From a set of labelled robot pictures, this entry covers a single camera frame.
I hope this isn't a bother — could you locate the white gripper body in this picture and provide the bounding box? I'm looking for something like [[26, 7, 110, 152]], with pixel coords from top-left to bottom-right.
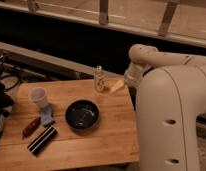
[[124, 63, 144, 88]]

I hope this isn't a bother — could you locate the black ceramic bowl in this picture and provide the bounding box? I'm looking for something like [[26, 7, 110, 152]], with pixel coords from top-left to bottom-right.
[[65, 99, 99, 131]]

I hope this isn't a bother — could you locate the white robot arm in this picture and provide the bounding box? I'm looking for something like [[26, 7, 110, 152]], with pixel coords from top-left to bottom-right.
[[124, 44, 206, 171]]

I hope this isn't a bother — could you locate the yellow sponge piece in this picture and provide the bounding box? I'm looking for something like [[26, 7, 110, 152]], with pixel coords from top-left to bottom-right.
[[110, 80, 125, 93]]

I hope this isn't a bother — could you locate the clear glass jar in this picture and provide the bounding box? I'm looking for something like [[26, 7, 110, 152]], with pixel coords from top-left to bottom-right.
[[94, 66, 105, 92]]

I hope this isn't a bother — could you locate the black striped rectangular block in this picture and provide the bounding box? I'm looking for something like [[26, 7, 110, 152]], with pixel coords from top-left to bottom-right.
[[27, 126, 58, 155]]

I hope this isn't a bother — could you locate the black equipment at left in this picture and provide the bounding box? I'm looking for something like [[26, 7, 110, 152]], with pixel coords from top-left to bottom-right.
[[0, 54, 15, 149]]

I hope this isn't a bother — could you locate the black cable loop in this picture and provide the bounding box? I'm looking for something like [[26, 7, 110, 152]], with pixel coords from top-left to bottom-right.
[[0, 73, 22, 93]]

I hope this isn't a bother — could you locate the brown wooden handle tool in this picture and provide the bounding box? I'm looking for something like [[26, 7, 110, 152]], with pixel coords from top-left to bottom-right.
[[22, 117, 40, 138]]

